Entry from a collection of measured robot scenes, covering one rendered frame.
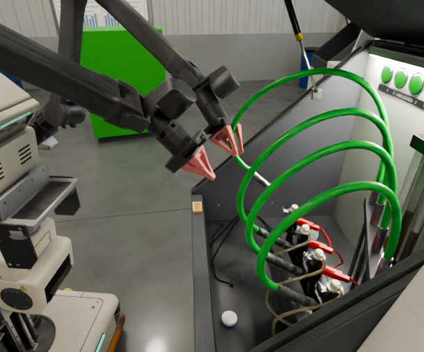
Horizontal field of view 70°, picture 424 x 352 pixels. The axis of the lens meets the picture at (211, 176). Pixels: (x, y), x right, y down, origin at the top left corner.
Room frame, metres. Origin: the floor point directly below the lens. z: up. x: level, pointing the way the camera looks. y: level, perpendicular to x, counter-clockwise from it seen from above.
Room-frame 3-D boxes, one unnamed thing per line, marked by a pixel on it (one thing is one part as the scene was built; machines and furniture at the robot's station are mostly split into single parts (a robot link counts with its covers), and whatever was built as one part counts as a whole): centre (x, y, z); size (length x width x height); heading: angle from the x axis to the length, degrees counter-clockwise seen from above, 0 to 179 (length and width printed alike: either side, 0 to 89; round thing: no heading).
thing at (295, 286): (0.50, -0.22, 0.91); 0.34 x 0.10 x 0.15; 4
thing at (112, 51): (4.11, 1.15, 0.65); 0.95 x 0.86 x 1.30; 108
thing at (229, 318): (0.50, -0.05, 0.84); 0.04 x 0.04 x 0.01
